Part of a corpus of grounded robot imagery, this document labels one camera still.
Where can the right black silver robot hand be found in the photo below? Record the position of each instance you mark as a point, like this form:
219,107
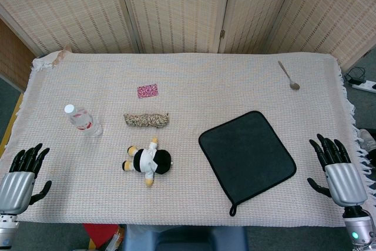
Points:
346,183

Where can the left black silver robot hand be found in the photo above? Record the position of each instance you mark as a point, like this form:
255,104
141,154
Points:
16,187

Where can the dark grey yellow-backed cloth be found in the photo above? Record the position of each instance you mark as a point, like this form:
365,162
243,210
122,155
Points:
246,157

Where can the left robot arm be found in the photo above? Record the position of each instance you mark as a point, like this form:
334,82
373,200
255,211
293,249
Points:
7,229

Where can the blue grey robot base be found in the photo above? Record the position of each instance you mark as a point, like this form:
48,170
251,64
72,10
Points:
185,238

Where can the white shoe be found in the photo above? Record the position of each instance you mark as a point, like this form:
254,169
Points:
367,139

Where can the clear plastic water bottle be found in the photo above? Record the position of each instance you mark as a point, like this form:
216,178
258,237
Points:
83,121

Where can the red object under table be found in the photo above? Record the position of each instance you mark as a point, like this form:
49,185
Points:
100,234

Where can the white power strip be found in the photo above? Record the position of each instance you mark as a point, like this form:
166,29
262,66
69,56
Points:
365,85

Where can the metal spoon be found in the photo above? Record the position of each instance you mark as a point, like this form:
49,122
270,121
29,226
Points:
289,76

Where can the black white plush doll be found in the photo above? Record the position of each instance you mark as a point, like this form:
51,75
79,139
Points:
149,161

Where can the brown tape patch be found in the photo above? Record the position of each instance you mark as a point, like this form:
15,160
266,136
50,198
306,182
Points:
60,57

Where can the pink patterned card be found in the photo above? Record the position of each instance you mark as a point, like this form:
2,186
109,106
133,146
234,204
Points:
147,91

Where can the beige woven fringed tablecloth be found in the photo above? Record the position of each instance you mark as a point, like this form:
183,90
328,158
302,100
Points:
188,71

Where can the metal screen hinge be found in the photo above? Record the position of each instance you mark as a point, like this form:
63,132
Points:
222,34

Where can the woven bamboo folding screen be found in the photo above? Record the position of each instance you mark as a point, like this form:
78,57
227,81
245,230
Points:
182,7

